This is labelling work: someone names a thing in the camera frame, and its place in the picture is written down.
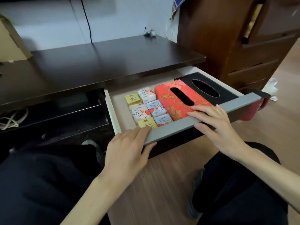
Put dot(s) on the person's right hand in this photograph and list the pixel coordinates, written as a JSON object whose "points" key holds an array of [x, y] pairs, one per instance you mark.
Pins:
{"points": [[220, 131]]}

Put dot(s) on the person's left hand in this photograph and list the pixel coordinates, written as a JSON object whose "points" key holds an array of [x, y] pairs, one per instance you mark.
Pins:
{"points": [[126, 152]]}

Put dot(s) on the black tissue box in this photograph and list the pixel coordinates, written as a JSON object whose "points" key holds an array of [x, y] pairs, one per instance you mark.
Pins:
{"points": [[227, 97]]}

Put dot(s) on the yellow tissue pack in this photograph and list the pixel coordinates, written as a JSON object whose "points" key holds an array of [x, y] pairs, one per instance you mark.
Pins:
{"points": [[147, 123], [132, 99]]}

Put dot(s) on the white drawer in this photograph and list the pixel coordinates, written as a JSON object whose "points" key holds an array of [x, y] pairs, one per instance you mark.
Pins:
{"points": [[173, 130]]}

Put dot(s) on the blue tissue packet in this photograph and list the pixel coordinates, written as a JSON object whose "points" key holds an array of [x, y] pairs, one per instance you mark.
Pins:
{"points": [[164, 119], [155, 108]]}

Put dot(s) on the red floral tissue box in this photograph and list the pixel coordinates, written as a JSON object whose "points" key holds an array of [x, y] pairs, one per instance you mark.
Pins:
{"points": [[164, 96]]}

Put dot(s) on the person's right forearm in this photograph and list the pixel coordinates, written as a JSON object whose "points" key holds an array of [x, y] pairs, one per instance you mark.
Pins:
{"points": [[269, 175]]}

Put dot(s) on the person's black trousers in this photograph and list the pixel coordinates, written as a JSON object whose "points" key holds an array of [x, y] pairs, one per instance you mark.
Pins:
{"points": [[46, 185]]}

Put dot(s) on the small open cardboard box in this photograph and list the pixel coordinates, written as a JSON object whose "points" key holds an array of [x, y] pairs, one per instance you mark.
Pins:
{"points": [[11, 44]]}

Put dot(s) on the maroon and black slipper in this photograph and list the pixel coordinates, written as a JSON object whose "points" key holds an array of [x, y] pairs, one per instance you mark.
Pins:
{"points": [[255, 112]]}

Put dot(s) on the white crumpled paper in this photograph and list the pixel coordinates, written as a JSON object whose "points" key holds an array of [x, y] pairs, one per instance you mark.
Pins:
{"points": [[272, 85]]}

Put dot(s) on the brown wooden cabinet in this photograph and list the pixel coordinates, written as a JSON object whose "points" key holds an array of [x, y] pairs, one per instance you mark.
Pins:
{"points": [[211, 39]]}

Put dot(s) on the white game controller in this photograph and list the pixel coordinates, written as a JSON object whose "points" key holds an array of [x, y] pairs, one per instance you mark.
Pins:
{"points": [[152, 33]]}

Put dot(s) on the blue fringed cloth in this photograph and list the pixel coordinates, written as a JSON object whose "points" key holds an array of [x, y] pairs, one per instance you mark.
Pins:
{"points": [[179, 1]]}

